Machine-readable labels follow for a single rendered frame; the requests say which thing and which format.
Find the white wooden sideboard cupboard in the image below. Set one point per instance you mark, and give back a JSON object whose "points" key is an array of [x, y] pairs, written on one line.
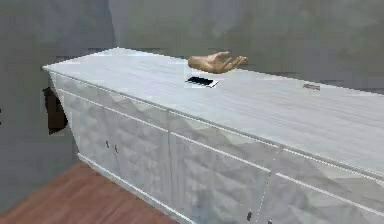
{"points": [[253, 133]]}

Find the small red flat object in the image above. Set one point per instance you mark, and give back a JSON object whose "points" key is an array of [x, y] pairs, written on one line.
{"points": [[311, 87]]}

